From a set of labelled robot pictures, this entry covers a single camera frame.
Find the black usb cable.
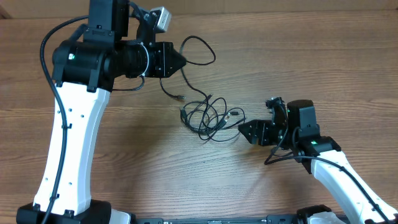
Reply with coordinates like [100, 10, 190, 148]
[159, 35, 217, 101]
[179, 94, 247, 143]

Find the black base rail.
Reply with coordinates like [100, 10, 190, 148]
[131, 214, 307, 224]

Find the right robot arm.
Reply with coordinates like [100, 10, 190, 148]
[238, 98, 397, 223]

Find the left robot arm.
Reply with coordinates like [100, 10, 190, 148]
[16, 1, 187, 223]

